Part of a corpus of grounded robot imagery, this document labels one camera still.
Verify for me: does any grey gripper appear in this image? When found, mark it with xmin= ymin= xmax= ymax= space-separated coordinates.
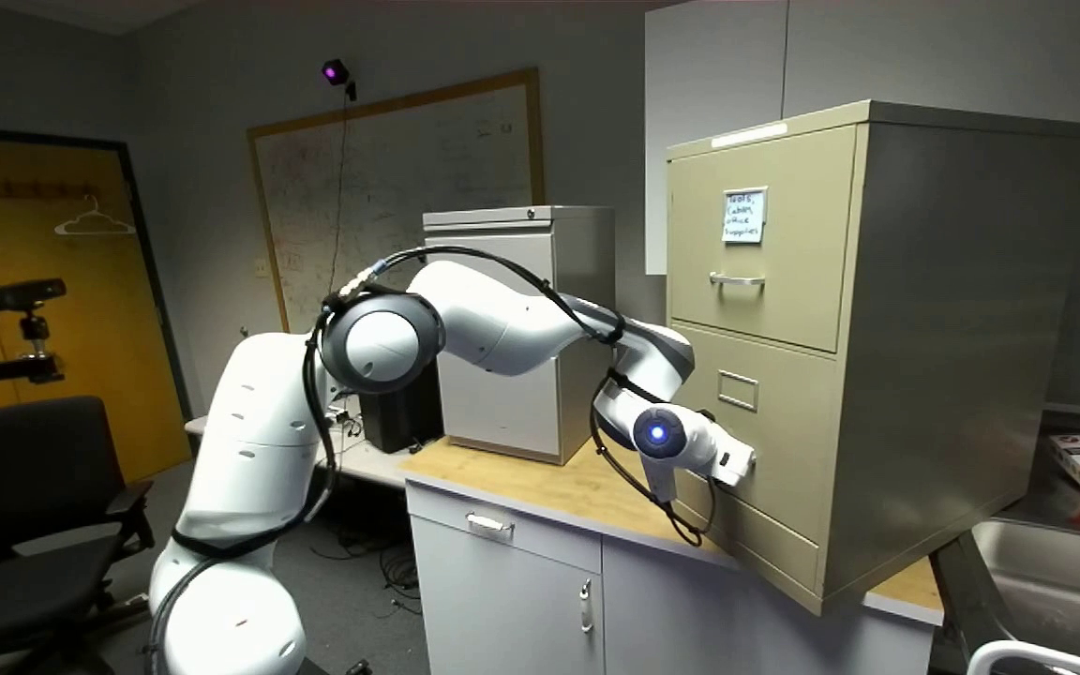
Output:
xmin=701 ymin=435 xmax=761 ymax=490

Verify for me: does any beige drawer with label holder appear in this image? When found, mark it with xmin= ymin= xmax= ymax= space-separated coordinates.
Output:
xmin=675 ymin=320 xmax=852 ymax=548

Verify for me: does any white base cabinet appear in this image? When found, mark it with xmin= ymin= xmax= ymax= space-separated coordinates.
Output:
xmin=400 ymin=428 xmax=954 ymax=675

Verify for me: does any beige drawer with label card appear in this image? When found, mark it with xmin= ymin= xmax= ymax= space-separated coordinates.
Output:
xmin=662 ymin=125 xmax=870 ymax=357

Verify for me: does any grey cabinet drawer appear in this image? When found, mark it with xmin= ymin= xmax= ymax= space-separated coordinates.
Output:
xmin=437 ymin=353 xmax=565 ymax=462
xmin=425 ymin=228 xmax=562 ymax=303

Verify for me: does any white base cabinet drawer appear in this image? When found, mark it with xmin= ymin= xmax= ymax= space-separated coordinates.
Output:
xmin=404 ymin=483 xmax=609 ymax=581

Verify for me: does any grey metal filing cabinet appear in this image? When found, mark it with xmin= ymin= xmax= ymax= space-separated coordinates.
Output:
xmin=419 ymin=201 xmax=624 ymax=468

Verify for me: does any beige metal filing cabinet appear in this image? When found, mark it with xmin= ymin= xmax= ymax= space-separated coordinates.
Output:
xmin=662 ymin=98 xmax=1080 ymax=621

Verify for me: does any white base cabinet door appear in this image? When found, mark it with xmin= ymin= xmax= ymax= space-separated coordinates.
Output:
xmin=409 ymin=512 xmax=609 ymax=675

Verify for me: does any white label card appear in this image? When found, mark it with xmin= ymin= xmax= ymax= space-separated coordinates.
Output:
xmin=721 ymin=185 xmax=774 ymax=250

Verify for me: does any black box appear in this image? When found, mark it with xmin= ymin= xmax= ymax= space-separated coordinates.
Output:
xmin=355 ymin=371 xmax=445 ymax=456

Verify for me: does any stainless steel sink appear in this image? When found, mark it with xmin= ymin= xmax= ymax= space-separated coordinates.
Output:
xmin=967 ymin=512 xmax=1080 ymax=672

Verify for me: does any white curved faucet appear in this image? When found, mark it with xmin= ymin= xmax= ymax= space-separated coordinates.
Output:
xmin=962 ymin=636 xmax=1080 ymax=675

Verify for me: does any wood framed whiteboard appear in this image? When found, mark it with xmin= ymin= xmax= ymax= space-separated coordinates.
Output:
xmin=246 ymin=62 xmax=550 ymax=333

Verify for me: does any white coat hanger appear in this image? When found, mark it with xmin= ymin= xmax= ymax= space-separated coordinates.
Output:
xmin=51 ymin=200 xmax=142 ymax=242

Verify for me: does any black office chair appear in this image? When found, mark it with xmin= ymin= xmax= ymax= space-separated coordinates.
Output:
xmin=0 ymin=395 xmax=159 ymax=675

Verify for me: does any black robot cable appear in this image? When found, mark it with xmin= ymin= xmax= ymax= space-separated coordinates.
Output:
xmin=162 ymin=242 xmax=711 ymax=562

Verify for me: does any camera with purple light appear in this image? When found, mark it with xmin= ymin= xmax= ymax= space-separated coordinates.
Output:
xmin=317 ymin=53 xmax=362 ymax=105

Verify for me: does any black camera on stand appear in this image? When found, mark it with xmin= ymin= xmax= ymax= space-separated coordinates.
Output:
xmin=0 ymin=275 xmax=72 ymax=395

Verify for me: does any yellow board with black frame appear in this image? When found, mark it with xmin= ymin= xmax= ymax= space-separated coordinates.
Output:
xmin=0 ymin=121 xmax=195 ymax=537

